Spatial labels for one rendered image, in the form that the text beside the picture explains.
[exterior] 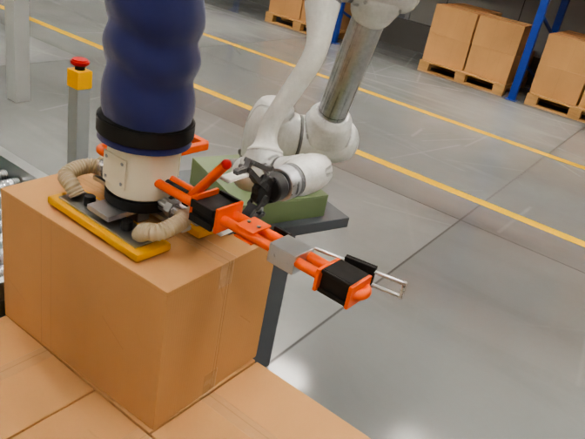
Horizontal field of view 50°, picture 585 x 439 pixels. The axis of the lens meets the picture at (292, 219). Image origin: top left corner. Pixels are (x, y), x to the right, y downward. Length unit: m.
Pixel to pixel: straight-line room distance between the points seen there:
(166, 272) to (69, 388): 0.45
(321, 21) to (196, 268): 0.74
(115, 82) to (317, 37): 0.58
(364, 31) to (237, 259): 0.78
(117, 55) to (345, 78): 0.83
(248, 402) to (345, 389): 1.00
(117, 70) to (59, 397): 0.81
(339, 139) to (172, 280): 0.95
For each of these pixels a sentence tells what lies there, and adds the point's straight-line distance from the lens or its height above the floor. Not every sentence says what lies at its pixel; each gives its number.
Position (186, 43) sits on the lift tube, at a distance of 1.39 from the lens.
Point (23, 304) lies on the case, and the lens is 1.85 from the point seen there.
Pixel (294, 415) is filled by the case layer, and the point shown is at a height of 0.54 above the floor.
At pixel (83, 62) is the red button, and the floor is 1.04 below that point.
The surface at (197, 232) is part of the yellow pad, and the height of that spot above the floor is 0.97.
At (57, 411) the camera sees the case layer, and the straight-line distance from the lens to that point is 1.67.
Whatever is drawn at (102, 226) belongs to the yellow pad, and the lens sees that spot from 1.52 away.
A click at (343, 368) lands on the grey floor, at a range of 2.76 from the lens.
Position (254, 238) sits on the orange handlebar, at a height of 1.08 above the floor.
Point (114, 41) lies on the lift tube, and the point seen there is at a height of 1.39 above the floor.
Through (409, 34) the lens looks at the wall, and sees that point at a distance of 10.23.
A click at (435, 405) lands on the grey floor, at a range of 2.75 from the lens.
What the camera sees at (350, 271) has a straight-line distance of 1.23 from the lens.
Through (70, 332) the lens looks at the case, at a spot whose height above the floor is 0.66.
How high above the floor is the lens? 1.72
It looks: 27 degrees down
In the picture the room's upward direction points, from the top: 11 degrees clockwise
